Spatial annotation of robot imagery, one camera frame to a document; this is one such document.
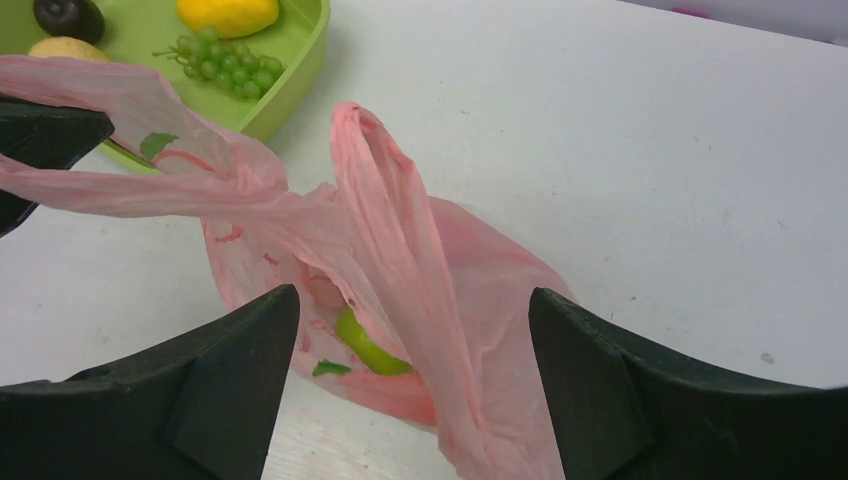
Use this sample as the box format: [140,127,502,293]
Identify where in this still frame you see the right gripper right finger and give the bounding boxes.
[528,288,847,480]

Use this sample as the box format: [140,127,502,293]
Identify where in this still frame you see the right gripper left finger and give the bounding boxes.
[1,285,300,479]

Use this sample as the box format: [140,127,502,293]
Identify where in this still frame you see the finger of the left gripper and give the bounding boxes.
[1,99,114,170]

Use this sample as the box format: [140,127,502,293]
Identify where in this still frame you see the green fake lime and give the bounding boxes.
[335,308,414,376]

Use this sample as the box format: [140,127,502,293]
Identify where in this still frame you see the pink plastic bag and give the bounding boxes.
[1,55,568,479]

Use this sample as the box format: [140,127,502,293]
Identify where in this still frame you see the yellow fake lemon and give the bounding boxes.
[27,36,110,62]

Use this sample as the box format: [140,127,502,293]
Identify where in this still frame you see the dark fake mangosteen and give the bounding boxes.
[33,0,106,44]

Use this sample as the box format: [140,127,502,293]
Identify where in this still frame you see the green fake grapes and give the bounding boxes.
[152,27,286,101]

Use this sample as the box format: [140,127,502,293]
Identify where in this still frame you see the yellow fake mango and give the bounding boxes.
[175,0,281,39]

